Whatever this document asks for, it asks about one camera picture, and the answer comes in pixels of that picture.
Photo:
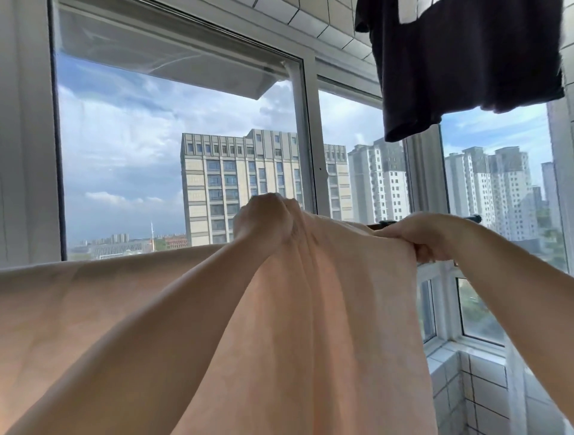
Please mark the person's right hand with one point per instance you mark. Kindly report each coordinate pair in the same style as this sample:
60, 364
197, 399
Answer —
415, 233

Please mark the person's left hand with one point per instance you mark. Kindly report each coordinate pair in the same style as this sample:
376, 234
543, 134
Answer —
262, 220

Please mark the person's right fingers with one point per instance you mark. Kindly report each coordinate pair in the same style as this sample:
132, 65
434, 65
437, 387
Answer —
426, 253

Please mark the person's left fingers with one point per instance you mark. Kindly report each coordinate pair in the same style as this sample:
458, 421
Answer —
291, 222

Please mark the peach bath towel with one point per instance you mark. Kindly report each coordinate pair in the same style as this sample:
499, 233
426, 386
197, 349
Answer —
314, 336

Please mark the person's left forearm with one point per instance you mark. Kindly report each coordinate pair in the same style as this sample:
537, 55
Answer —
134, 340

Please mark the person's right forearm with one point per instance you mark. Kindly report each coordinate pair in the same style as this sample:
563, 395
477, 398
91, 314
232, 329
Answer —
515, 291

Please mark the beige office building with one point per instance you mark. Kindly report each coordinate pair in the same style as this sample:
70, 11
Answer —
242, 188

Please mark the white apartment towers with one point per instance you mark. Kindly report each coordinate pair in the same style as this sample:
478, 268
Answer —
448, 188

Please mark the dark hanging t-shirt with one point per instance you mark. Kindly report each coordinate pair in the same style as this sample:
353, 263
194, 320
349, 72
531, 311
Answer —
462, 62

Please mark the black drying rail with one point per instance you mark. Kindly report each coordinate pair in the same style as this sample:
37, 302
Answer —
471, 219

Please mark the white window frame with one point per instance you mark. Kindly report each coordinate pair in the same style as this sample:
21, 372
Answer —
309, 134

